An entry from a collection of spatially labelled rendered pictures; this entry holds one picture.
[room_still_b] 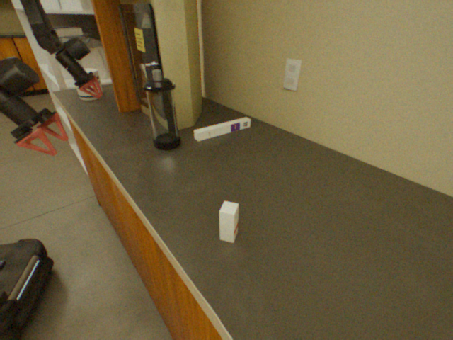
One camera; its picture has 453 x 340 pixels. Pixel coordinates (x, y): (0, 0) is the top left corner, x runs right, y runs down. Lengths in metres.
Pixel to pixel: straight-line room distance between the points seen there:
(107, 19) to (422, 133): 1.24
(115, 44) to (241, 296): 1.16
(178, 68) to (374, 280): 0.91
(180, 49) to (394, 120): 0.77
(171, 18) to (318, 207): 0.79
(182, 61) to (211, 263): 0.77
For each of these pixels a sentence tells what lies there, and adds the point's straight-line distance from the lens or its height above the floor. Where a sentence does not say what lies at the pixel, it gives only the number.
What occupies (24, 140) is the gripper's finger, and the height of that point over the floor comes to 1.09.
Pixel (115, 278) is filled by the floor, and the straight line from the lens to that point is 1.80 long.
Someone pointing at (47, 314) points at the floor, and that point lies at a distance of 1.82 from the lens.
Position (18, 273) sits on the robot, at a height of 0.24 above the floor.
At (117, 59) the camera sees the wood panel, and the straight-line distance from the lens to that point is 1.36.
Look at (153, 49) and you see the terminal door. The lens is 1.04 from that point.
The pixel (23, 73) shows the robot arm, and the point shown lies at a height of 1.24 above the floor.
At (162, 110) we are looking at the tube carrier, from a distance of 0.90.
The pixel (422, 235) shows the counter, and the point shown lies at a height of 0.94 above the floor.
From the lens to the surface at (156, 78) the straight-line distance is 0.90.
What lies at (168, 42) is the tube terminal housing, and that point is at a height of 1.28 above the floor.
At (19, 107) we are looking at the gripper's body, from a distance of 0.84.
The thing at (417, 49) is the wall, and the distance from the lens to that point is 0.90.
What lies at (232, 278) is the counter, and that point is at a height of 0.94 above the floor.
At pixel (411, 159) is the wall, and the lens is 0.95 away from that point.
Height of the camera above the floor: 1.37
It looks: 32 degrees down
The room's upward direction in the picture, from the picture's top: straight up
